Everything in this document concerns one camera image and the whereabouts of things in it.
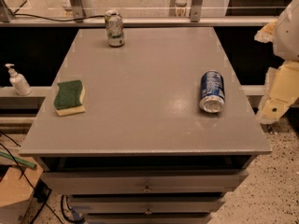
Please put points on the left metal bracket post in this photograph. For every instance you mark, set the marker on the left metal bracket post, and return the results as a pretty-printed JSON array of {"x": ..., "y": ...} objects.
[{"x": 82, "y": 9}]

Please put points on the white green upright can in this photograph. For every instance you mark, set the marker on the white green upright can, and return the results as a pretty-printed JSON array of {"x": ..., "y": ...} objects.
[{"x": 114, "y": 26}]

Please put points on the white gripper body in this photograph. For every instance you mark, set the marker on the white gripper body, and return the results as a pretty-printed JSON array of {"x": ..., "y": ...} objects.
[{"x": 288, "y": 36}]

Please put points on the grey drawer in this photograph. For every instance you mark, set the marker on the grey drawer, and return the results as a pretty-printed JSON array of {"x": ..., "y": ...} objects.
[
  {"x": 147, "y": 204},
  {"x": 147, "y": 182}
]

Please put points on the right metal bracket post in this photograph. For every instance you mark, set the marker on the right metal bracket post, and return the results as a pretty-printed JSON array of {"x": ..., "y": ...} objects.
[{"x": 196, "y": 8}]

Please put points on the cardboard box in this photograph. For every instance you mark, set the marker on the cardboard box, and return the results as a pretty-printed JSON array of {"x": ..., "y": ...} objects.
[{"x": 16, "y": 193}]

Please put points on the green rod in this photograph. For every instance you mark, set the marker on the green rod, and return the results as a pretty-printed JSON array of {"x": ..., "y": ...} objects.
[{"x": 25, "y": 163}]

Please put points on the grey drawer cabinet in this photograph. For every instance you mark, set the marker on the grey drawer cabinet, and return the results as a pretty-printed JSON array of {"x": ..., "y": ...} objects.
[{"x": 142, "y": 113}]

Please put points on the middle grey drawer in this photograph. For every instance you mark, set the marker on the middle grey drawer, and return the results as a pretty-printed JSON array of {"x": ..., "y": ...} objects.
[{"x": 147, "y": 204}]

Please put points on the top grey drawer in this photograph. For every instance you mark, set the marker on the top grey drawer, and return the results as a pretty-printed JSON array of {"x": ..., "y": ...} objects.
[{"x": 147, "y": 182}]

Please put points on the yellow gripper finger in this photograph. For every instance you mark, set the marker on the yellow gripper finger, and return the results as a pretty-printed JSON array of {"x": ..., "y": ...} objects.
[
  {"x": 267, "y": 33},
  {"x": 281, "y": 90}
]

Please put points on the blue soda can lying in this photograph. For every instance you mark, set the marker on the blue soda can lying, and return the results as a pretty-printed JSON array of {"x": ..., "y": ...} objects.
[{"x": 212, "y": 94}]

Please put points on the white pump bottle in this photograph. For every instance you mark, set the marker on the white pump bottle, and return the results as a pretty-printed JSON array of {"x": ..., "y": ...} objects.
[{"x": 18, "y": 81}]

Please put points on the green and yellow sponge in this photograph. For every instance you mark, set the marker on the green and yellow sponge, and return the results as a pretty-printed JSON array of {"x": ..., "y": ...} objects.
[{"x": 69, "y": 98}]

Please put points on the metal bracket post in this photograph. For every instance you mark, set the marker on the metal bracket post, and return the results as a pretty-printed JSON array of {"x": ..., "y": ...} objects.
[
  {"x": 82, "y": 9},
  {"x": 196, "y": 8}
]

